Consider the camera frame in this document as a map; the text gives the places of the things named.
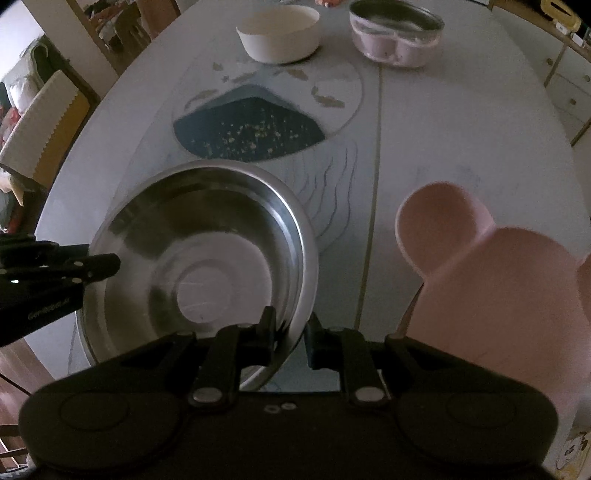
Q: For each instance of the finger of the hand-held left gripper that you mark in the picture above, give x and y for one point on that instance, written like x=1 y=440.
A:
x=32 y=253
x=94 y=268

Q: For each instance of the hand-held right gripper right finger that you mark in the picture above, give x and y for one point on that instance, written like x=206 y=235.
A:
x=315 y=346

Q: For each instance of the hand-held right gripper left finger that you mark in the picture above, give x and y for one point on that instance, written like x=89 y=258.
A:
x=267 y=332

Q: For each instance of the stainless steel bowl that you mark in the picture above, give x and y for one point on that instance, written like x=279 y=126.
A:
x=207 y=240

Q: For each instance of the pink bear-shaped plate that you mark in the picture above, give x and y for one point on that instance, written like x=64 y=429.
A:
x=485 y=286

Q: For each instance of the chair with scalloped cream cover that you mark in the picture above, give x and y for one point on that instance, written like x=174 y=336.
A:
x=41 y=134

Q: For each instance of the green and pink cloth pile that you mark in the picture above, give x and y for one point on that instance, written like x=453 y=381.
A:
x=32 y=57

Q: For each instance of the plain wooden chair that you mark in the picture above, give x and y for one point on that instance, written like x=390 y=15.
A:
x=157 y=18

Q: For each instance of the cartoon printed cloth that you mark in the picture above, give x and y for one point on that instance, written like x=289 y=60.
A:
x=572 y=450

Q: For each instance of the cream ceramic bowl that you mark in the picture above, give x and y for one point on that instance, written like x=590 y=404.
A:
x=277 y=44

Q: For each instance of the glass container with steel lid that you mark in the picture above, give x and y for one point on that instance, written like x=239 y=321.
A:
x=392 y=46

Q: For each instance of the yellow tissue box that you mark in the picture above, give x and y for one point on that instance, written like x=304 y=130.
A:
x=561 y=11

